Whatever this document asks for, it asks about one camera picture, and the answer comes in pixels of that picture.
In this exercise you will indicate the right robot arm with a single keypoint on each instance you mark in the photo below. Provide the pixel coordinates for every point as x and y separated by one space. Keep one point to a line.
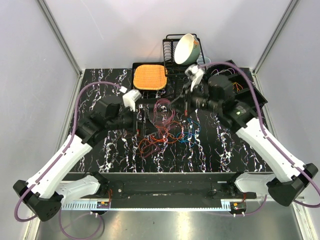
289 176

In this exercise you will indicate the aluminium frame post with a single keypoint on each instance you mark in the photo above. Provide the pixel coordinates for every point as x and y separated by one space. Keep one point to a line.
292 5
48 15

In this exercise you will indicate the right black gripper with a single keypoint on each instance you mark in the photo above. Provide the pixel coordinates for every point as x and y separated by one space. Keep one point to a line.
187 96

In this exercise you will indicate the right aluminium frame post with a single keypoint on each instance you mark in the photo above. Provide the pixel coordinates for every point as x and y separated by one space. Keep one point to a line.
292 5

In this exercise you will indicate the cream ceramic bowl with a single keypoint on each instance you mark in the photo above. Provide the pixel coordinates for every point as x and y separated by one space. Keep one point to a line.
187 50

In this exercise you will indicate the slotted cable duct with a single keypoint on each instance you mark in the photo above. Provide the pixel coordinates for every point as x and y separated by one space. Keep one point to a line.
216 205

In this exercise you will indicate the orange woven basket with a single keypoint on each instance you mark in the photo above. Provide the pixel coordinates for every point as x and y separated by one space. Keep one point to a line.
150 77

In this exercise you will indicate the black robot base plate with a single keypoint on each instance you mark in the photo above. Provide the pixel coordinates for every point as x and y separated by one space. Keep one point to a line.
207 184

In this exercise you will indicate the black wire dish rack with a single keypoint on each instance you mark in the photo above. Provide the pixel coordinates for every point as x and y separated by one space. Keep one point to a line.
168 46

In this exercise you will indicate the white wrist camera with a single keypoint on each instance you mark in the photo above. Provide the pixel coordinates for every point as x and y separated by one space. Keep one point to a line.
195 73
130 98

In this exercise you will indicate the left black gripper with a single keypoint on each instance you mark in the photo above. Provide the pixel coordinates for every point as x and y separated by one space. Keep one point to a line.
141 127

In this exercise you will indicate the clear plastic cup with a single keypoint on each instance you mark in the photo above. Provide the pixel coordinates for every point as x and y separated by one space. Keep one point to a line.
205 60

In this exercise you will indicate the left aluminium frame post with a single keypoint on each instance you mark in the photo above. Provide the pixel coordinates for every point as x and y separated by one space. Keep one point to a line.
48 15

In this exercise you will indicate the black tray rack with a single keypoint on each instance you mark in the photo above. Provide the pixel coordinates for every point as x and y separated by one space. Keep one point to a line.
172 89

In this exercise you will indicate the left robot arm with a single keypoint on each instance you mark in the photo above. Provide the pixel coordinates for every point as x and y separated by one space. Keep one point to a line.
44 194

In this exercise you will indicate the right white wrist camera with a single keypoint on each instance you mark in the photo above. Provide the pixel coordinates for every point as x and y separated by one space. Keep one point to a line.
195 73

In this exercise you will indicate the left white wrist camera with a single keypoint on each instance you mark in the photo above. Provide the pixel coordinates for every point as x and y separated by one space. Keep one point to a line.
130 98

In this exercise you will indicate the black compartment bin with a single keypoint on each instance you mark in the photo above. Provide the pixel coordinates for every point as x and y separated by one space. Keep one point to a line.
240 86

